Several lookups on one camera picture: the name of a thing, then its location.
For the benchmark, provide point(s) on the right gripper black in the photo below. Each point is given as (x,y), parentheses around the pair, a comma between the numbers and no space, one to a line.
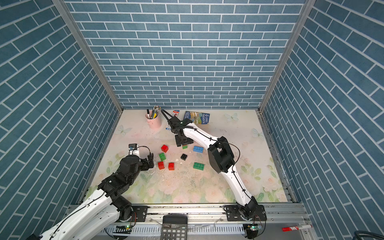
(178,143)

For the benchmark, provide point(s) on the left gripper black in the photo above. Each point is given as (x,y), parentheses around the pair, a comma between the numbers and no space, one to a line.
(146,166)

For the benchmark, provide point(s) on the red lego brick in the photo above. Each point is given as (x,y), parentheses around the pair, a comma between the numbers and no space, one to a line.
(161,165)
(171,166)
(165,148)

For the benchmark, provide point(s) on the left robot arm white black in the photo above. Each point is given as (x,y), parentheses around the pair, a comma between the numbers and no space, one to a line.
(96,198)

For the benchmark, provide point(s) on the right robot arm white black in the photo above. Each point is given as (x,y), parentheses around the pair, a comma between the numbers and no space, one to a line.
(222,160)

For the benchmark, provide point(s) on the green lego brick left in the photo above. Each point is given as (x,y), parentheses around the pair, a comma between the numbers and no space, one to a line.
(162,156)

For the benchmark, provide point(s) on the blue long lego brick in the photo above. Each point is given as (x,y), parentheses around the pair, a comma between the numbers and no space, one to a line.
(198,149)

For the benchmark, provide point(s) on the green long lego brick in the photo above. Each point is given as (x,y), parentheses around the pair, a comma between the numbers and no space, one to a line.
(198,166)

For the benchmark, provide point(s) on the white red pen box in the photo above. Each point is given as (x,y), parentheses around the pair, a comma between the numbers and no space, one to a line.
(174,114)

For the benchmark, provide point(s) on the pink pen holder cup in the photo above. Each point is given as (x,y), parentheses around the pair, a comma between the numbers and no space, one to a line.
(153,124)

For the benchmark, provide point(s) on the pens in cup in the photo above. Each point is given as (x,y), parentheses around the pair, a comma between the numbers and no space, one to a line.
(153,113)

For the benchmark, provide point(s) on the black calculator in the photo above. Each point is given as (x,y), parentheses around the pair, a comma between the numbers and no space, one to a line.
(174,227)

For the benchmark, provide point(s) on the red white marker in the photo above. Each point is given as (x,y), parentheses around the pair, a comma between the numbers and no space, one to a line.
(296,228)

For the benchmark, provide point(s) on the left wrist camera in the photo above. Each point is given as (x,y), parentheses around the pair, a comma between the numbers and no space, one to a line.
(132,148)

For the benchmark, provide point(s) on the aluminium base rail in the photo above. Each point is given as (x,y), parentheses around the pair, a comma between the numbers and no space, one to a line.
(287,213)

